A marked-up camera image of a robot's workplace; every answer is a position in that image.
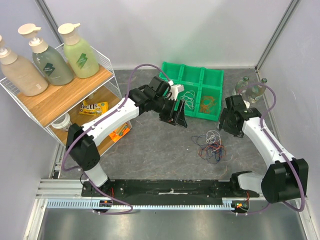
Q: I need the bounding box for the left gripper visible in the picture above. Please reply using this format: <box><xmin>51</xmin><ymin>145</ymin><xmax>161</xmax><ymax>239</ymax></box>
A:
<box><xmin>152</xmin><ymin>96</ymin><xmax>187</xmax><ymax>129</ymax></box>

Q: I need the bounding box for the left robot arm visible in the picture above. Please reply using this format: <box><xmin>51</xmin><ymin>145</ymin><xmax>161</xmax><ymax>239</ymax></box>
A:
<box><xmin>66</xmin><ymin>76</ymin><xmax>188</xmax><ymax>197</ymax></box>

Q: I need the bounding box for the right clear glass bottle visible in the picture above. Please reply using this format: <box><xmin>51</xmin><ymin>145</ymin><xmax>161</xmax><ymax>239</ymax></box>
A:
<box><xmin>245</xmin><ymin>85</ymin><xmax>266</xmax><ymax>103</ymax></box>

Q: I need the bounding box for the green compartment bin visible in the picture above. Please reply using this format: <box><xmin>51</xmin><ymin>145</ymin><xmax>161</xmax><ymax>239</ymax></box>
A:
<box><xmin>159</xmin><ymin>62</ymin><xmax>224</xmax><ymax>122</ymax></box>

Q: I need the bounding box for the orange snack box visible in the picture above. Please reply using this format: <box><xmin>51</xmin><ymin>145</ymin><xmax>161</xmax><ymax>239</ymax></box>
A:
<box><xmin>109</xmin><ymin>123</ymin><xmax>130</xmax><ymax>143</ymax></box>

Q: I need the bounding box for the yellow candy bag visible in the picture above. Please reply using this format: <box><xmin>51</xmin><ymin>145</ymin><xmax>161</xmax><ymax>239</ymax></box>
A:
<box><xmin>78</xmin><ymin>100</ymin><xmax>109</xmax><ymax>117</ymax></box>

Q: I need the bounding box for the light green pump bottle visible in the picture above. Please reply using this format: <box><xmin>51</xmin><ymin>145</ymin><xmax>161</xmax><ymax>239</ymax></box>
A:
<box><xmin>58</xmin><ymin>23</ymin><xmax>100</xmax><ymax>79</ymax></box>

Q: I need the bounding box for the dark green pump bottle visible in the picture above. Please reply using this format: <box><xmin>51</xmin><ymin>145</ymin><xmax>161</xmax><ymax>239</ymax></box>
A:
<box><xmin>18</xmin><ymin>23</ymin><xmax>74</xmax><ymax>86</ymax></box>

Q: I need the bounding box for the beige pump bottle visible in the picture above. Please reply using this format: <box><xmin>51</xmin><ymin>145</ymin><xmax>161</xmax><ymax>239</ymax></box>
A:
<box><xmin>0</xmin><ymin>38</ymin><xmax>49</xmax><ymax>97</ymax></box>

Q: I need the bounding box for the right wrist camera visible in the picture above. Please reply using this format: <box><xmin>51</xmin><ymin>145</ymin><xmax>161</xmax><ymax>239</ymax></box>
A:
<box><xmin>243</xmin><ymin>100</ymin><xmax>250</xmax><ymax>109</ymax></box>

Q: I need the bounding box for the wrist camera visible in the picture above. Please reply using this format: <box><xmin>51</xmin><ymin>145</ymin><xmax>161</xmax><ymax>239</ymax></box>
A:
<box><xmin>167</xmin><ymin>80</ymin><xmax>185</xmax><ymax>101</ymax></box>
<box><xmin>243</xmin><ymin>100</ymin><xmax>250</xmax><ymax>109</ymax></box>

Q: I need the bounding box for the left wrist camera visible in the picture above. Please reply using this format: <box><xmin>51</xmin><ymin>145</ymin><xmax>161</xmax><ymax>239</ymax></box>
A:
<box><xmin>167</xmin><ymin>80</ymin><xmax>185</xmax><ymax>101</ymax></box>

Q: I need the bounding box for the dark blue cable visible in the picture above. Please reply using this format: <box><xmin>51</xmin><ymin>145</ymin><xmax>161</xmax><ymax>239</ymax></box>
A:
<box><xmin>191</xmin><ymin>134</ymin><xmax>228</xmax><ymax>165</ymax></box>

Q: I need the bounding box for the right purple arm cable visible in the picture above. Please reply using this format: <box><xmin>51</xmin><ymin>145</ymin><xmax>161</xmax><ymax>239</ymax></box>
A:
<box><xmin>234</xmin><ymin>83</ymin><xmax>307</xmax><ymax>216</ymax></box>

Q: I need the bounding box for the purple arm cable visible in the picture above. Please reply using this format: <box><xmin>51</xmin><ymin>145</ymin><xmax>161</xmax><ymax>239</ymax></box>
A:
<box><xmin>61</xmin><ymin>63</ymin><xmax>173</xmax><ymax>216</ymax></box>
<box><xmin>234</xmin><ymin>83</ymin><xmax>307</xmax><ymax>216</ymax></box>

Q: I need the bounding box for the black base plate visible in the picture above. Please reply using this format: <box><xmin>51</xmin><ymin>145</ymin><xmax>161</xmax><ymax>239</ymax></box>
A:
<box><xmin>81</xmin><ymin>178</ymin><xmax>261</xmax><ymax>205</ymax></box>

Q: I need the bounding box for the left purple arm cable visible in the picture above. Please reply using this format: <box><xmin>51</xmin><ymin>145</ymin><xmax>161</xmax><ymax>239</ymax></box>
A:
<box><xmin>61</xmin><ymin>63</ymin><xmax>173</xmax><ymax>216</ymax></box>

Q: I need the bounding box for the grey slotted cable duct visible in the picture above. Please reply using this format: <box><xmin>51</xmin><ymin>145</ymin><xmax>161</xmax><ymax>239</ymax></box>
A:
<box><xmin>46</xmin><ymin>198</ymin><xmax>248</xmax><ymax>210</ymax></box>

